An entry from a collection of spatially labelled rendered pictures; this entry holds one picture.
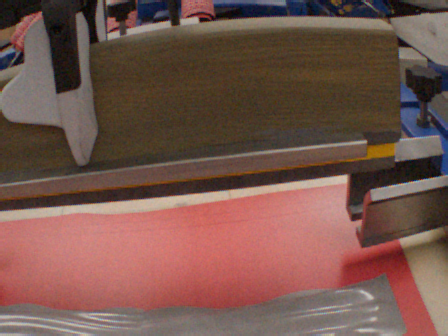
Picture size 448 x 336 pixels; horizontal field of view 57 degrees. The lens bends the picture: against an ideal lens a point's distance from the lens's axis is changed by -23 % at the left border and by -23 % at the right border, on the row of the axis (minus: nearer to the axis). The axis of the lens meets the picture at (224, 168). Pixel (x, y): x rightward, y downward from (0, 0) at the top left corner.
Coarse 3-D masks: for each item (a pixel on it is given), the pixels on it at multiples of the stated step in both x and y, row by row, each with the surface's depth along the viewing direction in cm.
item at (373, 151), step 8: (384, 144) 29; (392, 144) 29; (368, 152) 29; (376, 152) 29; (384, 152) 29; (392, 152) 29; (344, 160) 29; (352, 160) 29; (280, 168) 29; (288, 168) 29; (208, 176) 29; (216, 176) 29; (224, 176) 29; (136, 184) 29; (144, 184) 29; (64, 192) 29; (72, 192) 29; (80, 192) 29; (0, 200) 29
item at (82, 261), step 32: (0, 224) 44; (32, 224) 44; (64, 224) 43; (96, 224) 43; (128, 224) 43; (0, 256) 39; (32, 256) 39; (64, 256) 39; (96, 256) 39; (128, 256) 39; (0, 288) 35; (32, 288) 35; (64, 288) 35; (96, 288) 35; (128, 288) 35
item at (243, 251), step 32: (288, 192) 45; (320, 192) 44; (160, 224) 43; (192, 224) 42; (224, 224) 42; (256, 224) 41; (288, 224) 41; (320, 224) 40; (352, 224) 39; (160, 256) 39; (192, 256) 38; (224, 256) 38; (256, 256) 38; (288, 256) 37; (320, 256) 37; (352, 256) 36; (384, 256) 35; (160, 288) 35; (192, 288) 35; (224, 288) 35; (256, 288) 34; (288, 288) 34; (320, 288) 33; (416, 288) 31; (416, 320) 28
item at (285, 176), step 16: (368, 160) 29; (384, 160) 29; (240, 176) 29; (256, 176) 29; (272, 176) 29; (288, 176) 29; (304, 176) 29; (320, 176) 29; (96, 192) 29; (112, 192) 29; (128, 192) 29; (144, 192) 29; (160, 192) 29; (176, 192) 29; (192, 192) 29; (208, 192) 30; (0, 208) 29; (16, 208) 29; (32, 208) 30
